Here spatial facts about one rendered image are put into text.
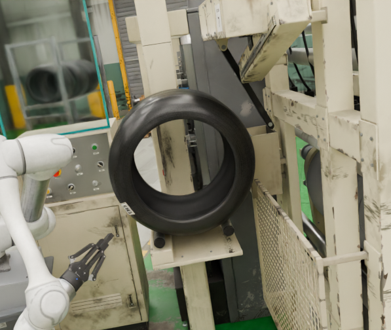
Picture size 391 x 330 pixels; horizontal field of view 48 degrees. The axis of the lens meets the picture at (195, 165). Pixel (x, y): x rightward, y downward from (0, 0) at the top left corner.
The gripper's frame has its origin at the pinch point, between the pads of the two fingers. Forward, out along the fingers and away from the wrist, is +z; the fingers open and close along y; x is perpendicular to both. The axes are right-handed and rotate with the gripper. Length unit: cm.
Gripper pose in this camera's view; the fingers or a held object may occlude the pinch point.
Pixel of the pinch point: (105, 241)
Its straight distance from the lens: 165.4
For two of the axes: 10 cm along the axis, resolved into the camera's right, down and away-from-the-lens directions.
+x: 6.0, -2.2, -7.7
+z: 5.1, -6.3, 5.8
